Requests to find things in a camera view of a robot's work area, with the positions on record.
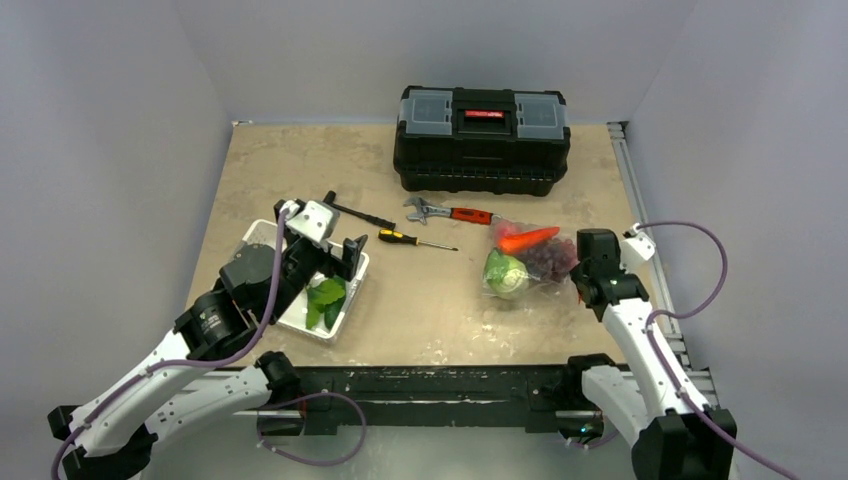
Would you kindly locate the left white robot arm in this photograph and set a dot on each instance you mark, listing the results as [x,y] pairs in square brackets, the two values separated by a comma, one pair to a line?
[114,435]

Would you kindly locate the yellow black screwdriver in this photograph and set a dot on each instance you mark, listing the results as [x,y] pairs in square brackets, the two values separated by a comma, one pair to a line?
[398,238]

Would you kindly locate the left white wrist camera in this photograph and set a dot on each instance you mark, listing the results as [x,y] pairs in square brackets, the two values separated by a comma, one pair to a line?
[312,220]

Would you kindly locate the green leafy vegetable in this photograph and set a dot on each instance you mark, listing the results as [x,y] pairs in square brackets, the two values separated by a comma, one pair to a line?
[317,298]

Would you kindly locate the clear zip top bag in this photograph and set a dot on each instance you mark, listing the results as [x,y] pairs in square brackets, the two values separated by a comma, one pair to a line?
[538,290]

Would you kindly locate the black plastic toolbox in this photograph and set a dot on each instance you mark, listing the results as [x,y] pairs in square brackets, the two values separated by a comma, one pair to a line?
[500,141]

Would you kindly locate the white plastic basket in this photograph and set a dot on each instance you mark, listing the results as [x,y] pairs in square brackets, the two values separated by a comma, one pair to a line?
[295,318]

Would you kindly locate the orange carrot green top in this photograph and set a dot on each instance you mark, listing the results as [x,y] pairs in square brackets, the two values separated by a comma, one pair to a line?
[513,244]

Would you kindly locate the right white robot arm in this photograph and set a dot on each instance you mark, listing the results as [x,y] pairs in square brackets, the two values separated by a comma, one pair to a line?
[671,428]

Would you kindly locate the black hammer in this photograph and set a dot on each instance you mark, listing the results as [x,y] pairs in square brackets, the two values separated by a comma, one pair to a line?
[330,199]

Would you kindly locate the adjustable wrench red handle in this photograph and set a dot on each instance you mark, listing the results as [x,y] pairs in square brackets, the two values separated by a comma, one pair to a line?
[424,210]

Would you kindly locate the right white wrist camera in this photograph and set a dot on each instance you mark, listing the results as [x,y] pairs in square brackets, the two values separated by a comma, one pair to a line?
[637,248]

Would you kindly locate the light red grape bunch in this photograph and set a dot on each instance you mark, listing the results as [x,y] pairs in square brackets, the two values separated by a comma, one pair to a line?
[551,261]

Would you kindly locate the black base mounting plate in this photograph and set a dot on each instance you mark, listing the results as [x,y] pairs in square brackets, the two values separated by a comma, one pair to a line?
[534,398]

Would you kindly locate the green cucumber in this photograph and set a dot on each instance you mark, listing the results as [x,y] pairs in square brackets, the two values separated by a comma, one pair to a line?
[332,310]

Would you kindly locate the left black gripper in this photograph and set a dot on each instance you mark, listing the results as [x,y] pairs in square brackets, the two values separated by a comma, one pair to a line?
[345,267]

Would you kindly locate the green cabbage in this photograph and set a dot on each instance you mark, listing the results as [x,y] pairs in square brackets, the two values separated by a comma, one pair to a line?
[505,276]

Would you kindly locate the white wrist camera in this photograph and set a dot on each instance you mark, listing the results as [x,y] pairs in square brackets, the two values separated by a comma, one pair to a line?
[637,248]
[312,220]

